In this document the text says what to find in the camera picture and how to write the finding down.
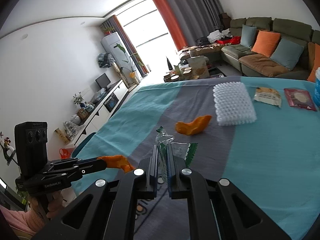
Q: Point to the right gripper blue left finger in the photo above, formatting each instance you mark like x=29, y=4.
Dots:
x=150, y=167

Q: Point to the small black monitor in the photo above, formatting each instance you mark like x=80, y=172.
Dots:
x=103, y=81

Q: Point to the blue-grey cushion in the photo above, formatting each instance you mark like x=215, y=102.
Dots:
x=287, y=53
x=247, y=36

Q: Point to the cluttered dark coffee table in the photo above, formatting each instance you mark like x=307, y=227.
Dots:
x=193, y=68

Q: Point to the brown seat pad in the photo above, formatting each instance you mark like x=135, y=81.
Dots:
x=258, y=65

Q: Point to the orange peel piece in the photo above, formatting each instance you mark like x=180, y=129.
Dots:
x=197, y=126
x=117, y=161

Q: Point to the orange cushion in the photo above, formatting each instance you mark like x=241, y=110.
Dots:
x=316, y=65
x=266, y=43

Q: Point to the pile of clothes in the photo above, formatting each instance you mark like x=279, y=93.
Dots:
x=221, y=37

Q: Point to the blue-grey cushion near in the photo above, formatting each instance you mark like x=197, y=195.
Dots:
x=287, y=53

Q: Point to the teal grey tablecloth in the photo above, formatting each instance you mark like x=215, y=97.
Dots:
x=274, y=161

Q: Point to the tall green potted plant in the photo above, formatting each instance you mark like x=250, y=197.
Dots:
x=132, y=67

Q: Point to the white black TV cabinet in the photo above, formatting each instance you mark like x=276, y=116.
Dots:
x=101, y=113

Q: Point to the small white foam net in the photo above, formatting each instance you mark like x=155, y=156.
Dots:
x=233, y=105

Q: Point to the left hand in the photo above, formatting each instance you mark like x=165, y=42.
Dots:
x=54, y=207

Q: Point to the left tracking camera box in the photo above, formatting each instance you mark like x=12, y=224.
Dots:
x=31, y=147

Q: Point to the white standing air conditioner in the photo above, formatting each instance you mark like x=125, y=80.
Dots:
x=108, y=43

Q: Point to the blue white lidded cup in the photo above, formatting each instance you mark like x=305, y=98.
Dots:
x=316, y=96

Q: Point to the dark red snack packet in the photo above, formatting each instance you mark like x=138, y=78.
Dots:
x=299, y=98

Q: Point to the blue-grey cushion far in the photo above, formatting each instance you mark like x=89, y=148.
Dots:
x=247, y=36

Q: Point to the orange cushion far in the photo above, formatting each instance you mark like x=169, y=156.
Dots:
x=266, y=43

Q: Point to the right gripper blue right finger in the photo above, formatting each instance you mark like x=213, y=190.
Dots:
x=178, y=184

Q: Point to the beige snack packet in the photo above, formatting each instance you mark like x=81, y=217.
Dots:
x=267, y=95

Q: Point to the pink sleeved forearm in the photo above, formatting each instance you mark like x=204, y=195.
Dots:
x=24, y=224

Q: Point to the small plant blue vase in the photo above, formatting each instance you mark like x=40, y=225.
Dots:
x=79, y=100

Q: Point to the orange cushion near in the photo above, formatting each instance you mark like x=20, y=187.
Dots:
x=316, y=65

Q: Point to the clear green plastic wrapper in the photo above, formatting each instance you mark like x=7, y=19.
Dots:
x=166, y=146

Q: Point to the plant atop air conditioner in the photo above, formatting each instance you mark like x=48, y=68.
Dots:
x=107, y=30

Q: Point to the grey curtain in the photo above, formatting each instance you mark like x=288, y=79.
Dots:
x=197, y=18

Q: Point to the green sectional sofa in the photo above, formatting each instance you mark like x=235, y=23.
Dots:
x=294, y=31

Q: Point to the orange curtain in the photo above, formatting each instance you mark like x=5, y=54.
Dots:
x=172, y=23

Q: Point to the striped left curtain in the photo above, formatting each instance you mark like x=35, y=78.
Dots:
x=113, y=25

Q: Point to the covered standing fan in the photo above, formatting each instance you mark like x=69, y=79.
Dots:
x=106, y=60

